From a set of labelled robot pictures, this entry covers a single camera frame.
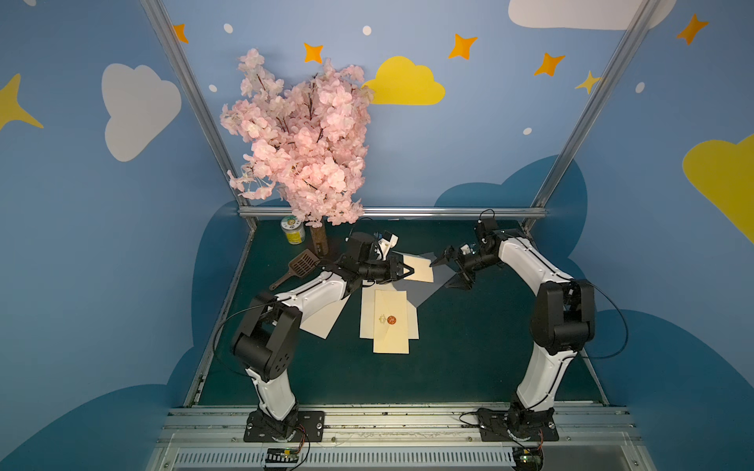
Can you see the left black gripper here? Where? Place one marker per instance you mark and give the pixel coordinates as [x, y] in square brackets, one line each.
[391, 270]

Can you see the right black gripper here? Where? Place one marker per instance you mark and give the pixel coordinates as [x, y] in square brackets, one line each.
[458, 263]

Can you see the brown letter paper front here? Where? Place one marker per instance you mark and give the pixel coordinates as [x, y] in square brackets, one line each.
[423, 272]

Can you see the yellow envelope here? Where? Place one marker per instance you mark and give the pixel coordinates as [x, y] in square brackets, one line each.
[390, 329]

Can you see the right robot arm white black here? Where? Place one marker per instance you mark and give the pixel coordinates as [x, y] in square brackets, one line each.
[561, 324]

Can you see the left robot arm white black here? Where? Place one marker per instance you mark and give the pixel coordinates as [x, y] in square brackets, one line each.
[266, 339]

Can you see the grey envelope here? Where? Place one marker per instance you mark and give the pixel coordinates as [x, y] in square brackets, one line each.
[418, 292]

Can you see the cream paper sheet centre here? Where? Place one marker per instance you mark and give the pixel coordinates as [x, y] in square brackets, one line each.
[368, 310]

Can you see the white paper sheet left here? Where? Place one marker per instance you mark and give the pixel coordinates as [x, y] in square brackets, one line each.
[327, 315]

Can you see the brown slotted scoop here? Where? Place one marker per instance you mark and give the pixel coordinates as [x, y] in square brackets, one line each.
[299, 267]

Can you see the yellow green tin can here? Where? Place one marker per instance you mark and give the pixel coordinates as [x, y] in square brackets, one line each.
[294, 230]

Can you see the pink cherry blossom tree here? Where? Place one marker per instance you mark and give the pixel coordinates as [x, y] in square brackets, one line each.
[307, 142]

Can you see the back horizontal aluminium bar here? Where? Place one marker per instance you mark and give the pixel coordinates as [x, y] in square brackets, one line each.
[443, 213]

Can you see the right small circuit board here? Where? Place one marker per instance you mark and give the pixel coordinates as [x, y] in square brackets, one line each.
[527, 459]

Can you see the small circuit board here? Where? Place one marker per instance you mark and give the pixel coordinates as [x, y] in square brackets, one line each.
[281, 458]
[527, 459]

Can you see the left small circuit board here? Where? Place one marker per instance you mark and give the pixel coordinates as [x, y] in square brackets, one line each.
[281, 458]

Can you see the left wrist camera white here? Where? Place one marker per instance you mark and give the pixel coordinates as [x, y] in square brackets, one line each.
[385, 243]

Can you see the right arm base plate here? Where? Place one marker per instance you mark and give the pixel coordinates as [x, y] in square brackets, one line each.
[500, 424]

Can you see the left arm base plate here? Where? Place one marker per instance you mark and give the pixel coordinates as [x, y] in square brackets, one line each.
[306, 425]

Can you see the aluminium rail base frame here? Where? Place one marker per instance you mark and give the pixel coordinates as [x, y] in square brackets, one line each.
[431, 436]

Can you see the right aluminium frame post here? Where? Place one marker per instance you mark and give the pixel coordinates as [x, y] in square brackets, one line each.
[629, 44]

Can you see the aluminium frame post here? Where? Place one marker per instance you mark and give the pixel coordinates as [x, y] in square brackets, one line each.
[629, 44]
[162, 26]

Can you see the left aluminium frame post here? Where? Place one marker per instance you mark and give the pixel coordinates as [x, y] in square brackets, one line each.
[162, 26]

